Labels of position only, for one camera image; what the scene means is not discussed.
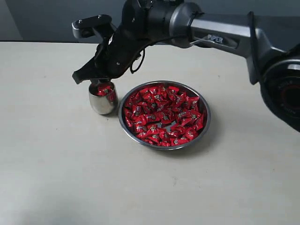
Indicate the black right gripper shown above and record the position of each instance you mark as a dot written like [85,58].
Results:
[115,54]

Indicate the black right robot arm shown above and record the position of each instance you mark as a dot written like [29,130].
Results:
[270,45]

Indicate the stainless steel cup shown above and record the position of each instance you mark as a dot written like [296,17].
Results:
[103,105]

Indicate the pile of red wrapped candies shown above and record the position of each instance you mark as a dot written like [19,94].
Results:
[150,112]

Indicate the stainless steel bowl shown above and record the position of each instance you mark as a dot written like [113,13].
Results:
[131,138]

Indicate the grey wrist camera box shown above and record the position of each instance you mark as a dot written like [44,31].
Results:
[100,26]

